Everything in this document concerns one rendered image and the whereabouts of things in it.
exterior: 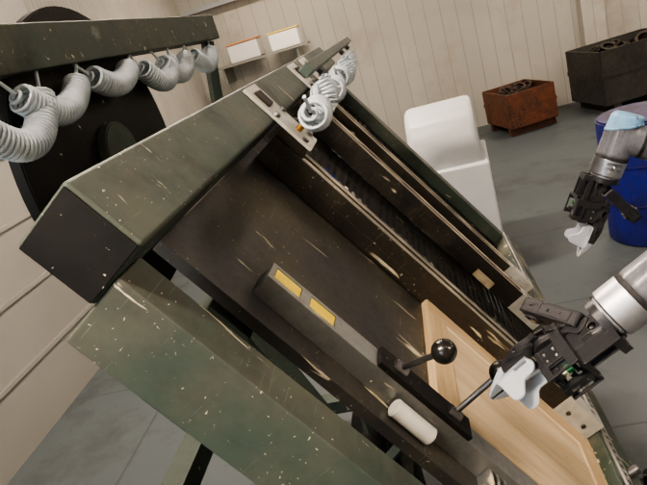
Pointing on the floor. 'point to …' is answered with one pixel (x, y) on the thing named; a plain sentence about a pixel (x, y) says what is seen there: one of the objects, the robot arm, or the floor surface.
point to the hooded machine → (454, 150)
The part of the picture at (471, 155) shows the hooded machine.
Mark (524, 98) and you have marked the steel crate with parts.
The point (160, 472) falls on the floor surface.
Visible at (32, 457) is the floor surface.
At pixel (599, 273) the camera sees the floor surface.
